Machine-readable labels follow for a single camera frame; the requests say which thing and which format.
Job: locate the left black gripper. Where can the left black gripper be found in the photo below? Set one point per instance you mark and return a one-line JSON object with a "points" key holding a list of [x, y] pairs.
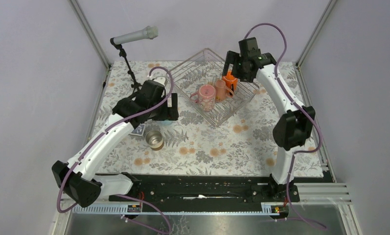
{"points": [[170, 113]]}

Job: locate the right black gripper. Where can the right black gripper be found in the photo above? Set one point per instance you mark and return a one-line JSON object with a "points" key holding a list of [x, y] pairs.
{"points": [[232, 58]]}

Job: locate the orange mug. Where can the orange mug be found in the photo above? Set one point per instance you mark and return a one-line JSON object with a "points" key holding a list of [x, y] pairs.
{"points": [[230, 81]]}

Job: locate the pink textured mug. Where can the pink textured mug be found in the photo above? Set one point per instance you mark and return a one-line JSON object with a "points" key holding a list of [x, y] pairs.
{"points": [[222, 91]]}

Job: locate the cream brown-banded cup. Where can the cream brown-banded cup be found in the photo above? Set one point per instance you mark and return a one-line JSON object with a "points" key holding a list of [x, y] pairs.
{"points": [[155, 140]]}

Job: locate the light blue mug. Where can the light blue mug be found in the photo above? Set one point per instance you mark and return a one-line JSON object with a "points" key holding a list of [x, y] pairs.
{"points": [[166, 122]]}

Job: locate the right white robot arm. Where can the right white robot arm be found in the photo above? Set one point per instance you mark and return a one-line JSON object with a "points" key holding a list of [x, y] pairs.
{"points": [[294, 126]]}

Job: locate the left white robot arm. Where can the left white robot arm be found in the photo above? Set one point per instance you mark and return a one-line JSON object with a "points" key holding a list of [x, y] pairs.
{"points": [[77, 177]]}

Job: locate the black microphone tripod stand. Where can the black microphone tripod stand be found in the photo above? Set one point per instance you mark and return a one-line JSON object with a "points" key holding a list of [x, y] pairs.
{"points": [[122, 53]]}

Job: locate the blue playing card box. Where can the blue playing card box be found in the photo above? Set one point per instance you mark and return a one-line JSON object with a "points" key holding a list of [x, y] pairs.
{"points": [[138, 131]]}

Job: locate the pink floral mug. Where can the pink floral mug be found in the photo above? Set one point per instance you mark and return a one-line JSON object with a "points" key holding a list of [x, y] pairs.
{"points": [[205, 97]]}

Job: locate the grey microphone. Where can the grey microphone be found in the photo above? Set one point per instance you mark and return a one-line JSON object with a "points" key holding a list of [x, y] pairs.
{"points": [[149, 32]]}

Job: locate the floral table mat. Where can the floral table mat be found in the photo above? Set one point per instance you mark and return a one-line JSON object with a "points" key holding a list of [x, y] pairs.
{"points": [[242, 145]]}

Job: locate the wire dish rack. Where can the wire dish rack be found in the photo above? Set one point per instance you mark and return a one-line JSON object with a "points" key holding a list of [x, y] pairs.
{"points": [[199, 81]]}

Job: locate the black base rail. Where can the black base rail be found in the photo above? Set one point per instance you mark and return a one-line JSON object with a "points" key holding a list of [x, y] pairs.
{"points": [[179, 193]]}

